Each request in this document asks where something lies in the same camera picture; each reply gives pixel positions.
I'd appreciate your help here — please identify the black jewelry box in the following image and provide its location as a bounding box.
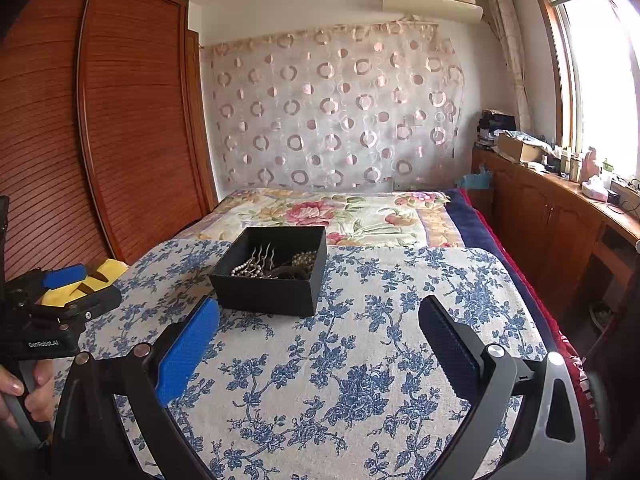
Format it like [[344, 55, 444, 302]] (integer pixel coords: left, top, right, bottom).
[[209, 226, 328, 318]]

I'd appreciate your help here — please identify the left hand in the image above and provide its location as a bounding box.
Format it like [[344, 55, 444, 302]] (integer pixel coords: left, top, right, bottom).
[[0, 357, 56, 430]]

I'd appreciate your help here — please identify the yellow plush toy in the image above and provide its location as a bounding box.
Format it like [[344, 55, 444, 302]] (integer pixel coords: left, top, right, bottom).
[[38, 259, 129, 308]]

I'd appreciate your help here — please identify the silver hair comb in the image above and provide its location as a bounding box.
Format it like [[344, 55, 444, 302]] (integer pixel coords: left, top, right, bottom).
[[231, 243, 274, 278]]

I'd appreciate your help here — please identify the blue floral white blanket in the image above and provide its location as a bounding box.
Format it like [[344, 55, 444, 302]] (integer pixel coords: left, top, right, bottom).
[[52, 237, 549, 480]]

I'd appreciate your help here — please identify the navy blue bed sheet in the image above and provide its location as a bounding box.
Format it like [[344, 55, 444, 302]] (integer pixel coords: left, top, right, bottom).
[[445, 188, 608, 468]]

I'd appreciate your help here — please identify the wooden cabinet counter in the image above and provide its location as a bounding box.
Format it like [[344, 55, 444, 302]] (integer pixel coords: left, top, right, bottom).
[[472, 148, 639, 323]]

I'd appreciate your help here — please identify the black bangle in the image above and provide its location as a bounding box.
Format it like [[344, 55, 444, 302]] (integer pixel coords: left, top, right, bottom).
[[268, 266, 310, 281]]

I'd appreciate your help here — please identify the white tissue box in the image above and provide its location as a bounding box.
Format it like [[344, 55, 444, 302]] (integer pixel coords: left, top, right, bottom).
[[580, 182, 608, 203]]

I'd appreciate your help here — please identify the teal cloth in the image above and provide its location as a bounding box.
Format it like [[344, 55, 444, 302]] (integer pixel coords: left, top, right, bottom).
[[456, 166, 492, 191]]

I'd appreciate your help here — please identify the pink figurine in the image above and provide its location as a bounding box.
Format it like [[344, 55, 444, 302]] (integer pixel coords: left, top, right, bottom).
[[579, 146, 600, 183]]

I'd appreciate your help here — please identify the pink floral quilt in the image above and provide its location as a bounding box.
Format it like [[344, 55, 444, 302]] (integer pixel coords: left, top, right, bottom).
[[178, 188, 464, 248]]

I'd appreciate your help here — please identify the cardboard box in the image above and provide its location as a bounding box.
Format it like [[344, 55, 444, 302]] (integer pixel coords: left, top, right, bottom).
[[497, 131, 542, 162]]

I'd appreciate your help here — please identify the pile of dark clothes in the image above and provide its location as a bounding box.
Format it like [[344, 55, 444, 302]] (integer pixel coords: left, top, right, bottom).
[[477, 110, 516, 146]]

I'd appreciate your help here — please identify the pink circle pattern curtain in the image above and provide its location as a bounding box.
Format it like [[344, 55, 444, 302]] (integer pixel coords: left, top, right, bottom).
[[208, 21, 465, 193]]

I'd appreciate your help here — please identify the window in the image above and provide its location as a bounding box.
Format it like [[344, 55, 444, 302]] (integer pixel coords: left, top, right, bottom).
[[538, 0, 639, 180]]

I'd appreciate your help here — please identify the beige window curtain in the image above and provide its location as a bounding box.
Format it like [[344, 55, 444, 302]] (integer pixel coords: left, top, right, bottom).
[[487, 0, 533, 132]]

